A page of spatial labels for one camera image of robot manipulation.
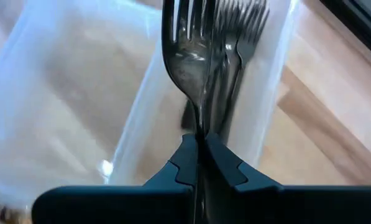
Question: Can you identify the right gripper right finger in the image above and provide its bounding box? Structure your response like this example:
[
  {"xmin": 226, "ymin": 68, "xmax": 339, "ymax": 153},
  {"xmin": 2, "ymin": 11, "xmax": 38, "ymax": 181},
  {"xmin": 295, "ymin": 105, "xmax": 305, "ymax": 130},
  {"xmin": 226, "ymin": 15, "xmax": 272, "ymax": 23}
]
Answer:
[{"xmin": 203, "ymin": 133, "xmax": 371, "ymax": 224}]

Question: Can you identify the clear plastic cutlery tray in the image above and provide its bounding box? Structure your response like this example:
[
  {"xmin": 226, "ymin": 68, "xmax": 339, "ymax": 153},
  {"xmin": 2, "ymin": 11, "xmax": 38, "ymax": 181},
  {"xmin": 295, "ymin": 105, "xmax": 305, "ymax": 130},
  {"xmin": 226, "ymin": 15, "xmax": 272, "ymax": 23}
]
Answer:
[{"xmin": 0, "ymin": 0, "xmax": 301, "ymax": 212}]

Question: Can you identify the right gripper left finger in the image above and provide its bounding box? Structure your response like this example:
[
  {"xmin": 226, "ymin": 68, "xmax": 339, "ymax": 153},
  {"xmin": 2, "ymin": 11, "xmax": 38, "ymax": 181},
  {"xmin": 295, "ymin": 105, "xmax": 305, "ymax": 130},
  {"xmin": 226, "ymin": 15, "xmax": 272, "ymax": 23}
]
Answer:
[{"xmin": 31, "ymin": 133, "xmax": 199, "ymax": 224}]

